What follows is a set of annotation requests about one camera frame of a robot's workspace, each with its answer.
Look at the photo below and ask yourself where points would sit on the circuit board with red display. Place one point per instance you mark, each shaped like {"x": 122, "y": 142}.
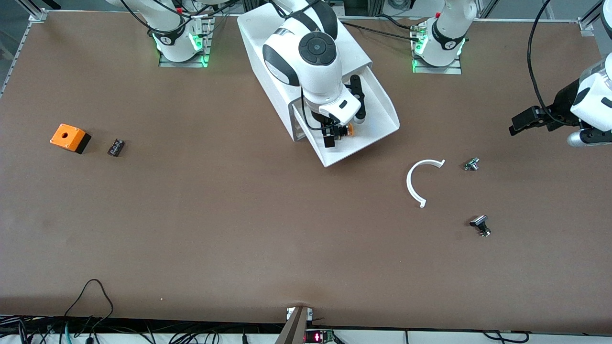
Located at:
{"x": 318, "y": 337}

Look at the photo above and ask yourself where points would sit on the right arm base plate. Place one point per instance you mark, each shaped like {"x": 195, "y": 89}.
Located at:
{"x": 184, "y": 63}

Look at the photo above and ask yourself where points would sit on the orange box with black base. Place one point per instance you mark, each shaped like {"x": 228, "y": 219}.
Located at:
{"x": 67, "y": 134}

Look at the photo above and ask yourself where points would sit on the aluminium frame corner profile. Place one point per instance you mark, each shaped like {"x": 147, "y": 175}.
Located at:
{"x": 587, "y": 24}
{"x": 38, "y": 15}

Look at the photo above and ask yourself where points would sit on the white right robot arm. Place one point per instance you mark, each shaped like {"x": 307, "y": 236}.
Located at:
{"x": 311, "y": 52}

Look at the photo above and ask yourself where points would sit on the small black contact block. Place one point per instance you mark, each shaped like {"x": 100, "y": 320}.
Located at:
{"x": 116, "y": 147}

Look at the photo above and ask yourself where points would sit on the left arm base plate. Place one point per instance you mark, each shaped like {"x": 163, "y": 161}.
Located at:
{"x": 437, "y": 69}

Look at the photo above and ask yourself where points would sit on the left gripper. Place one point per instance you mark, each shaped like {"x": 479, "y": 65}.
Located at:
{"x": 563, "y": 104}

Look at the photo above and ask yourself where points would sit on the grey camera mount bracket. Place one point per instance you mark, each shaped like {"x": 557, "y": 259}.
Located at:
{"x": 294, "y": 329}

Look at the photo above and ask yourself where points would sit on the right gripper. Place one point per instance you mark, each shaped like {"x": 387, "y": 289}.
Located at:
{"x": 328, "y": 126}

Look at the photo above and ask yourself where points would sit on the orange push button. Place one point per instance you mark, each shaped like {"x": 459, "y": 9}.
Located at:
{"x": 350, "y": 129}

